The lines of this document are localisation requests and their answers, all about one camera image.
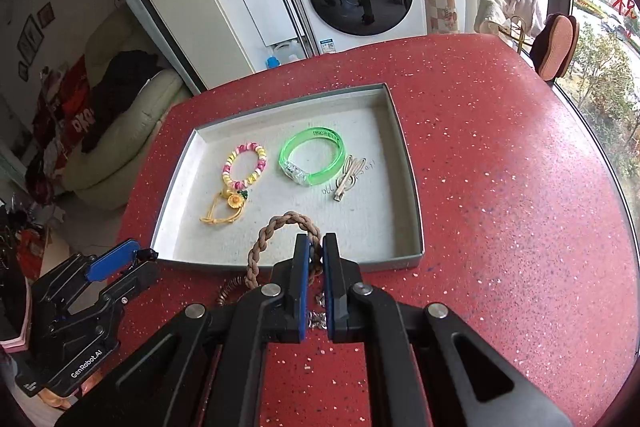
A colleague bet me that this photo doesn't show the green translucent bangle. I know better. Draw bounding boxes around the green translucent bangle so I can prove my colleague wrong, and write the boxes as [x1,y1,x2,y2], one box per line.
[278,127,346,186]

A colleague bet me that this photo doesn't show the grey jewelry tray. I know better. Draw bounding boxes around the grey jewelry tray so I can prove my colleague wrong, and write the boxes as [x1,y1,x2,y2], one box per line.
[151,84,425,271]

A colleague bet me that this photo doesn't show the framed picture on wall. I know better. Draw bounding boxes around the framed picture on wall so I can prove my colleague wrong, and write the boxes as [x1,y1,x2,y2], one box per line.
[17,15,44,66]

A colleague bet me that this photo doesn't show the yellow cord flower bracelet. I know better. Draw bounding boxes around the yellow cord flower bracelet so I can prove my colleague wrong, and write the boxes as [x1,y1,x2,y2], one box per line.
[199,186,250,226]

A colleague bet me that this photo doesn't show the brown braided bracelet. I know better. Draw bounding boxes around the brown braided bracelet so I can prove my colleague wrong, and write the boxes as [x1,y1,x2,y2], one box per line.
[243,210,326,291]

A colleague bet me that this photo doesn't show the light green armchair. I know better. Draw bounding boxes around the light green armchair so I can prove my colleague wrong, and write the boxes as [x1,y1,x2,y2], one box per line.
[61,5,191,210]

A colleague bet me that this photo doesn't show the brown chair back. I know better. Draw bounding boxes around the brown chair back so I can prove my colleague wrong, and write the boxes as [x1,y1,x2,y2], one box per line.
[529,13,579,82]

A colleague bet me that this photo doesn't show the black clothing on armchair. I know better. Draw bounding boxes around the black clothing on armchair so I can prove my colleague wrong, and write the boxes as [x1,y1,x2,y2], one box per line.
[81,50,160,154]

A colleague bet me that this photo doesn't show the red printed cushion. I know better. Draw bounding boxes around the red printed cushion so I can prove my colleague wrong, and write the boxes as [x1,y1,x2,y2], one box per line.
[54,55,96,152]

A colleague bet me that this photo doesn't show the pink yellow beaded bracelet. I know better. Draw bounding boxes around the pink yellow beaded bracelet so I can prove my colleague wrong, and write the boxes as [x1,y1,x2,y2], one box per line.
[220,142,269,192]

